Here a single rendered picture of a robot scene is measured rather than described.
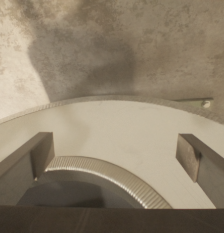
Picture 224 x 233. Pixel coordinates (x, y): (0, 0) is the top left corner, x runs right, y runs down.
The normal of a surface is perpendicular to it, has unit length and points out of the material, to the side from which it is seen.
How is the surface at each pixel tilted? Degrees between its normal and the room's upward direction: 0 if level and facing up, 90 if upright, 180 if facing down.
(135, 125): 90
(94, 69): 0
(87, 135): 90
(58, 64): 0
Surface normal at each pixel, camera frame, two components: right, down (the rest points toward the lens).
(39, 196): 0.31, 0.53
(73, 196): -0.02, 0.60
